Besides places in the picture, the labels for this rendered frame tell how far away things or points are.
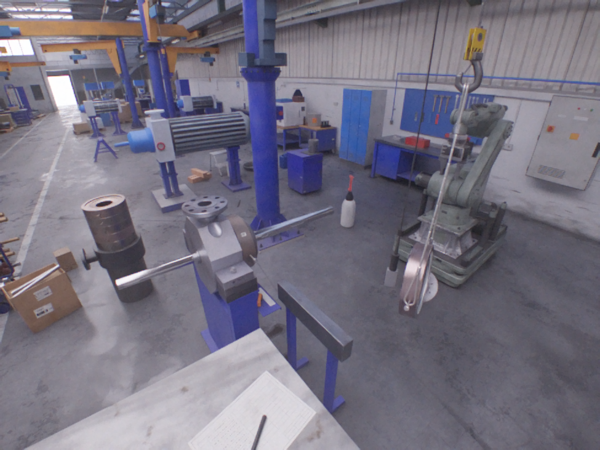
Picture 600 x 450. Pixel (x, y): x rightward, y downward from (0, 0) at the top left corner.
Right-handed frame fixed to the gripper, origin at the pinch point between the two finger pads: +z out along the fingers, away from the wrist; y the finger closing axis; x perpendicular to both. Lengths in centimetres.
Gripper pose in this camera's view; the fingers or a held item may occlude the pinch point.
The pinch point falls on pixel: (449, 173)
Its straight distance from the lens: 317.0
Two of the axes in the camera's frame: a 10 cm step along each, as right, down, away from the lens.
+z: 0.0, 8.8, 4.8
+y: -6.2, -3.8, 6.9
